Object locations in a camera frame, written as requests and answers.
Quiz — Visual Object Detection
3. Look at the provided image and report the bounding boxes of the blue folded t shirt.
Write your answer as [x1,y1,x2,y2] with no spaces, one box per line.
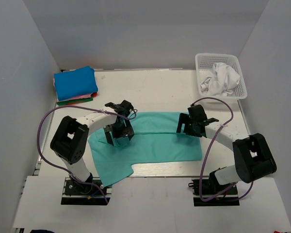
[53,66,98,101]

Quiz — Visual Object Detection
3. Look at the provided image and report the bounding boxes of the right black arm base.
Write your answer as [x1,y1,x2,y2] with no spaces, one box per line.
[188,179,240,207]

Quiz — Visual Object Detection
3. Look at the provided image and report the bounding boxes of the pink folded t shirt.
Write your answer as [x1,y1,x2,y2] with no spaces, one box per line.
[53,79,92,102]

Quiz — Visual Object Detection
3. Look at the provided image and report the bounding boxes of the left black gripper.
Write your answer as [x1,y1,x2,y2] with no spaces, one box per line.
[103,118,133,145]

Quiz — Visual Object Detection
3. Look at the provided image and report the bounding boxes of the white plastic basket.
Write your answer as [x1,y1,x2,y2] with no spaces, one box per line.
[195,53,247,110]

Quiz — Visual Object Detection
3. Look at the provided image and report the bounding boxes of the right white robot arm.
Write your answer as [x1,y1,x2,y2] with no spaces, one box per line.
[176,105,277,194]

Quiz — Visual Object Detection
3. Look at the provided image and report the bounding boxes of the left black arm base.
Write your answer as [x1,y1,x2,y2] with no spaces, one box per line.
[61,178,112,206]

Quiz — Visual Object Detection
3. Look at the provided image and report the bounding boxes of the teal t shirt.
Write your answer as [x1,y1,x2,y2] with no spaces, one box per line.
[88,112,203,186]

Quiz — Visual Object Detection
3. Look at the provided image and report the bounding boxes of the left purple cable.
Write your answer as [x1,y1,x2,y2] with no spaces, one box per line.
[36,104,138,204]

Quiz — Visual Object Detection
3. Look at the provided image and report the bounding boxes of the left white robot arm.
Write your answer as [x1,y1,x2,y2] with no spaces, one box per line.
[50,100,136,194]

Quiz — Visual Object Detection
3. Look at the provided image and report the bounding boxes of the white t shirt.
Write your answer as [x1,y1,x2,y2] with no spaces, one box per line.
[200,63,241,97]

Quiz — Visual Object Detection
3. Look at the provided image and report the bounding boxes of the green folded t shirt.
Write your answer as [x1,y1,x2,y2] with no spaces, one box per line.
[57,97,93,106]

